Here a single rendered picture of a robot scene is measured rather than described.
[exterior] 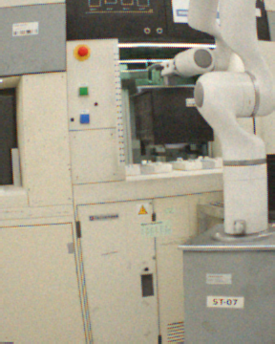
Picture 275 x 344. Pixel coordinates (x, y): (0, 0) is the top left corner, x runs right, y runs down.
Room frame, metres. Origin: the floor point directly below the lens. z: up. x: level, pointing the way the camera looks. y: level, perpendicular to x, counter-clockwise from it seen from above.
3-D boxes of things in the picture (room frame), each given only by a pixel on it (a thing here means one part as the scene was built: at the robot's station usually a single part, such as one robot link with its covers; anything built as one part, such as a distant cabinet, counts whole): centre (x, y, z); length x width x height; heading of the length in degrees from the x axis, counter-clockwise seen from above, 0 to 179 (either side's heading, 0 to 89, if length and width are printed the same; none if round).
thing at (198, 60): (1.63, -0.20, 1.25); 0.13 x 0.09 x 0.08; 16
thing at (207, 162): (2.38, -0.27, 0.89); 0.22 x 0.21 x 0.04; 16
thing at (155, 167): (2.30, -0.01, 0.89); 0.22 x 0.21 x 0.04; 16
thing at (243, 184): (1.35, -0.27, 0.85); 0.19 x 0.19 x 0.18
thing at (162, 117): (1.86, -0.13, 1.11); 0.24 x 0.20 x 0.32; 106
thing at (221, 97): (1.34, -0.24, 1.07); 0.19 x 0.12 x 0.24; 106
